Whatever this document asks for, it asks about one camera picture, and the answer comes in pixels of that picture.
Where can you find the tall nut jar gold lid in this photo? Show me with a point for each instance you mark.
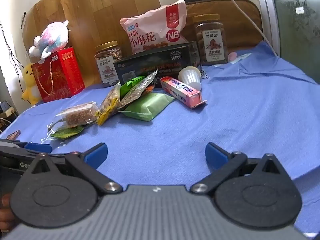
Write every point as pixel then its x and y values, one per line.
pixel 212 45

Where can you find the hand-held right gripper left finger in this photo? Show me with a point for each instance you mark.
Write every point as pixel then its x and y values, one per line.
pixel 96 153

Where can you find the yellow plush duck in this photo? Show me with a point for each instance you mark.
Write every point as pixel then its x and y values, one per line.
pixel 28 80

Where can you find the bright green snack packet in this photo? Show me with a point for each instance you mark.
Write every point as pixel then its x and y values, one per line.
pixel 128 86

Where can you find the large matte green packet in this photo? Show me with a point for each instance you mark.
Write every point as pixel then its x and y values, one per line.
pixel 147 106

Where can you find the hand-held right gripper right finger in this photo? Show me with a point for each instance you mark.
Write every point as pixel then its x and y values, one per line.
pixel 216 155

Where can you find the black cardboard box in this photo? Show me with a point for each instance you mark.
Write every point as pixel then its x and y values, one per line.
pixel 155 60

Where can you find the pink toothpaste box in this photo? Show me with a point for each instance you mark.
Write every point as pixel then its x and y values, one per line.
pixel 180 91

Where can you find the wooden board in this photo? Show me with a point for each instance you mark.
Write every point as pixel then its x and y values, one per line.
pixel 100 10

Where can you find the short nut jar gold lid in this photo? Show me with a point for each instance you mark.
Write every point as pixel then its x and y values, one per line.
pixel 107 65

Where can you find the pink plush toy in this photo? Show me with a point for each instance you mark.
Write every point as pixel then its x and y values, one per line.
pixel 52 37

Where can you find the yellow nut packet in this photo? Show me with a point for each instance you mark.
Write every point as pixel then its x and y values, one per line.
pixel 107 105

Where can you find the pink snack bag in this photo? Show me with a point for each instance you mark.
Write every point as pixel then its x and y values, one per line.
pixel 150 30

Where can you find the white light bulb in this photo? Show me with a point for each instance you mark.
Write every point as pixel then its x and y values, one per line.
pixel 190 76

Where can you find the clear nut packet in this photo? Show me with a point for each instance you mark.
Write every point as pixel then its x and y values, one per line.
pixel 136 90

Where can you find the orange snack packet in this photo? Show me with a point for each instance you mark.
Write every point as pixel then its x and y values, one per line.
pixel 149 89

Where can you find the red gift box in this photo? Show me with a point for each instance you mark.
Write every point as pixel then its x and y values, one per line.
pixel 60 77

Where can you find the blue printed cloth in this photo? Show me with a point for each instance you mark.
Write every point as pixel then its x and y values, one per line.
pixel 175 130

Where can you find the person's left hand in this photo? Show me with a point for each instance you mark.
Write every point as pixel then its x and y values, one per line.
pixel 5 213

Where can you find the frosted glass door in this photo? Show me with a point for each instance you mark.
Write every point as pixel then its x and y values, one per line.
pixel 295 30

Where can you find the brown grain bar clear wrapper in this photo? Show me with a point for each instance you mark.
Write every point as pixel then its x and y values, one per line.
pixel 77 116

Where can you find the small glossy green packet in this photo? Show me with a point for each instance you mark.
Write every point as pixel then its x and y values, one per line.
pixel 66 133

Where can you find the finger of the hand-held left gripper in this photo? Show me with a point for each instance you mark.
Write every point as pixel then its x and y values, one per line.
pixel 37 147

